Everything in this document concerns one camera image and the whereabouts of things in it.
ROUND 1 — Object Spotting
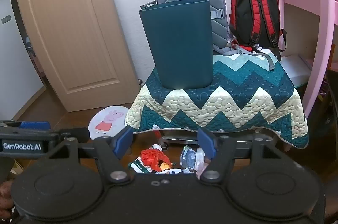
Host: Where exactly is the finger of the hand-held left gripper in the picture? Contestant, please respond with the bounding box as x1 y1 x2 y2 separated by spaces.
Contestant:
51 127 90 146
0 121 52 133

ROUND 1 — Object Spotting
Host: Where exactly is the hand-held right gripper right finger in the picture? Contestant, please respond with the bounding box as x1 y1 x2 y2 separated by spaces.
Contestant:
197 128 280 183

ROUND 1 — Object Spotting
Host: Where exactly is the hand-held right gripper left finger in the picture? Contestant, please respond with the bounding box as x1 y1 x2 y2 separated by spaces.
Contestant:
40 127 134 183

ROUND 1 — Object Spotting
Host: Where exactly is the clear plastic wrapper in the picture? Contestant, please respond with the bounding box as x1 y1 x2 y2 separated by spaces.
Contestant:
180 145 197 171

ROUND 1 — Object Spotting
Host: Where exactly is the dark teal trash bin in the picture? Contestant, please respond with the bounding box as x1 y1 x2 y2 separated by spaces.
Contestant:
138 0 214 90

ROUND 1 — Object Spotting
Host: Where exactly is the person's right hand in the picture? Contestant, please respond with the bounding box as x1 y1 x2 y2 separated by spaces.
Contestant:
0 182 13 217

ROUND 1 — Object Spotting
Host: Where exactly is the round white Peppa Pig tin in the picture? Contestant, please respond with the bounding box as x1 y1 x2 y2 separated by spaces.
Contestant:
88 105 130 140

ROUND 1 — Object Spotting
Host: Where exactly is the green white snack packet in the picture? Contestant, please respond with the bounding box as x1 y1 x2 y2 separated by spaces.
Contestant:
128 157 154 174

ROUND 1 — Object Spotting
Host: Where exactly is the red plastic bag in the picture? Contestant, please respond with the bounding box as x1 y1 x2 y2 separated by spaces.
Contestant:
140 149 173 172

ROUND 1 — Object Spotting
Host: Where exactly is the zigzag teal cream quilt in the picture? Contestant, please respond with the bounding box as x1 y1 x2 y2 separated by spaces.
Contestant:
125 51 309 149

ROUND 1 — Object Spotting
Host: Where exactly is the beige wooden door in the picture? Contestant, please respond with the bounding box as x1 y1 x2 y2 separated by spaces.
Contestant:
12 0 141 113

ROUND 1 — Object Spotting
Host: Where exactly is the red black backpack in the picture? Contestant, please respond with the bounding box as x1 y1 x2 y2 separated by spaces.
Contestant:
228 0 287 56

